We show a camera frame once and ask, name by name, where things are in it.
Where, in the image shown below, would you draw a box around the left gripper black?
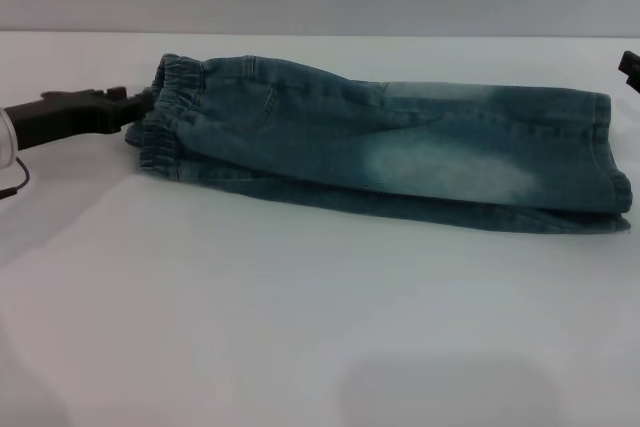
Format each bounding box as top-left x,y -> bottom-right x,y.
9,85 -> 157,151

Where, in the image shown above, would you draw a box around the blue denim shorts with print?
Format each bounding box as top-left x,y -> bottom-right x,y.
123,52 -> 633,237

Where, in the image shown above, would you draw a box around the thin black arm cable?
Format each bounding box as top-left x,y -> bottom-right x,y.
0,158 -> 33,201

